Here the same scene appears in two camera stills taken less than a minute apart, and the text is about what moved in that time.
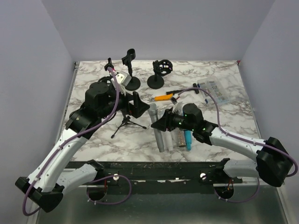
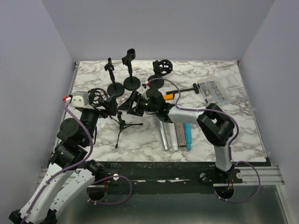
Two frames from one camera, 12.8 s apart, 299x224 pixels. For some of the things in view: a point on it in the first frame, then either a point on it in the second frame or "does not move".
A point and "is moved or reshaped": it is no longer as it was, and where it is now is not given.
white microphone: (153, 111) → (163, 134)
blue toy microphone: (188, 138) does not move
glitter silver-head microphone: (181, 138) does not move
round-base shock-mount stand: (161, 68) does not move
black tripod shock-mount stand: (126, 121) is moved or reshaped
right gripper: (166, 122) → (135, 94)
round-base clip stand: (135, 82) does not move
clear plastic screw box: (213, 86) does not move
